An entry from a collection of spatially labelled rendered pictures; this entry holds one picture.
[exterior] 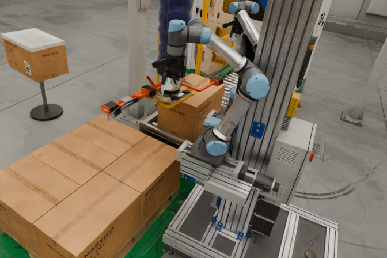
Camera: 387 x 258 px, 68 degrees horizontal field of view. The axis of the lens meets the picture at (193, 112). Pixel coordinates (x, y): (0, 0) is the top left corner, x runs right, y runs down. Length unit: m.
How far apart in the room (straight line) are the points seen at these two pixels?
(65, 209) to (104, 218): 0.28
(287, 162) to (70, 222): 1.43
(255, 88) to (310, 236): 1.62
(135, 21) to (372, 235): 3.23
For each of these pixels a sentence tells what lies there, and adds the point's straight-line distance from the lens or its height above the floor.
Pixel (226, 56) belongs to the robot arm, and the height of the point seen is 1.69.
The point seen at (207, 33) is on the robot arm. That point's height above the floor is 1.84.
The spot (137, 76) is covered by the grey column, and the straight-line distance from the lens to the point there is 3.64.
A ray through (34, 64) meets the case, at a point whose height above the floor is 0.84.
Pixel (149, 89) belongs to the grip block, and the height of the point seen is 1.21.
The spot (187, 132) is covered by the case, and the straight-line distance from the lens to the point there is 2.66.
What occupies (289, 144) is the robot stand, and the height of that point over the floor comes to 1.23.
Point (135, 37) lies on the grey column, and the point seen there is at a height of 1.14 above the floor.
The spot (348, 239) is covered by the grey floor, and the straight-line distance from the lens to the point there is 3.20.
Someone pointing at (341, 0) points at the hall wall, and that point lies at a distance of 10.80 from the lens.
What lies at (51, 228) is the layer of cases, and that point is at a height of 0.54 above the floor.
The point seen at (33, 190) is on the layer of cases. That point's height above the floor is 0.54.
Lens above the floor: 2.21
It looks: 32 degrees down
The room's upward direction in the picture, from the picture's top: 7 degrees clockwise
